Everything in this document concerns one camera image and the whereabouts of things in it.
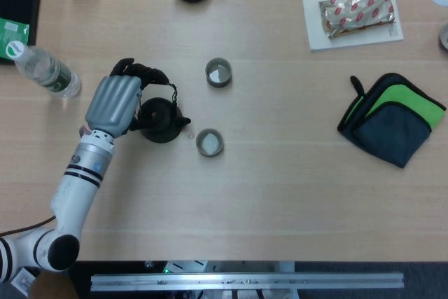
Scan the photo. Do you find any grey ceramic teacup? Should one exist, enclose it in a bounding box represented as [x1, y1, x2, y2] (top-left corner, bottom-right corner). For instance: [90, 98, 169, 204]
[204, 57, 233, 88]
[195, 127, 225, 157]

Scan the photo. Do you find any folded grey green cloth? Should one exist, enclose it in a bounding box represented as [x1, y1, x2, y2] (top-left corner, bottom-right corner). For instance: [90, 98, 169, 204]
[337, 72, 447, 169]

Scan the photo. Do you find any white notebook orange edge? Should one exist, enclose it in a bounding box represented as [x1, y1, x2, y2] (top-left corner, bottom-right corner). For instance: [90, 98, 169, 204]
[301, 0, 404, 53]

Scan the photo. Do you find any orange brown seat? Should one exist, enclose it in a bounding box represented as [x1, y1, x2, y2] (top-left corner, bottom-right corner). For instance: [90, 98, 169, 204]
[28, 270, 80, 299]

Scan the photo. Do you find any small dark ceramic bowl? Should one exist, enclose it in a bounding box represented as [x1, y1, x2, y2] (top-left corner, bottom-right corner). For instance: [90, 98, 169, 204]
[438, 23, 448, 51]

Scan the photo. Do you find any black iron teapot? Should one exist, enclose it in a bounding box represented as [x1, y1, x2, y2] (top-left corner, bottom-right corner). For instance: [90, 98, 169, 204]
[134, 81, 193, 144]

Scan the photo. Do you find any silver foil tea package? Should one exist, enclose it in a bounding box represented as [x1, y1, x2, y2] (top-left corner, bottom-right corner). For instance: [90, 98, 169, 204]
[318, 0, 396, 39]

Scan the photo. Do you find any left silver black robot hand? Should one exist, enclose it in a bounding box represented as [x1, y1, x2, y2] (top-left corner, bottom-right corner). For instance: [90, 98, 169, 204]
[85, 57, 169, 139]

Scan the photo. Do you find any clear plastic water bottle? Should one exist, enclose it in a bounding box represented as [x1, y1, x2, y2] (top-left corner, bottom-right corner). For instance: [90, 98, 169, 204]
[6, 40, 82, 99]

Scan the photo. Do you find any aluminium rail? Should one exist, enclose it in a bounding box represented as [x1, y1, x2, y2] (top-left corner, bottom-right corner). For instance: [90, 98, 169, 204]
[90, 272, 405, 293]

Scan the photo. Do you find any white floor socket box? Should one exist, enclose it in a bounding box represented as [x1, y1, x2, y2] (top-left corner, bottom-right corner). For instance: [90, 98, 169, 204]
[10, 267, 36, 296]

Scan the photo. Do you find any green snack packet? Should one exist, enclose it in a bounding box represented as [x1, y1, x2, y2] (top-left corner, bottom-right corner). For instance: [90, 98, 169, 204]
[0, 18, 31, 60]

